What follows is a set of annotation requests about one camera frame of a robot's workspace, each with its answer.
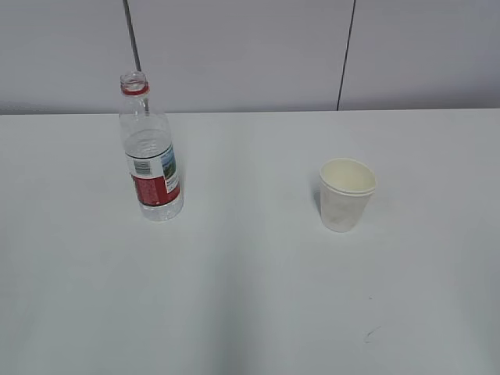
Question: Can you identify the white paper cup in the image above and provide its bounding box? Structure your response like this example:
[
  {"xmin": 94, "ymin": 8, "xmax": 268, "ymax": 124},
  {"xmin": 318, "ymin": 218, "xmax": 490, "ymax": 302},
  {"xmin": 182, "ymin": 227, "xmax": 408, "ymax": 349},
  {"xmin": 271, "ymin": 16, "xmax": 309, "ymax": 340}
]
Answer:
[{"xmin": 319, "ymin": 158, "xmax": 377, "ymax": 233}]

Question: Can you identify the clear plastic water bottle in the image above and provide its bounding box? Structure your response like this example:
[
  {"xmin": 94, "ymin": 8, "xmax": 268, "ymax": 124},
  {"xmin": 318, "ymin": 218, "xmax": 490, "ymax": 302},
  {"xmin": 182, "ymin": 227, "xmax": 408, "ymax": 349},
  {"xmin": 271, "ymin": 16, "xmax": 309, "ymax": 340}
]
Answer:
[{"xmin": 119, "ymin": 71, "xmax": 184, "ymax": 222}]

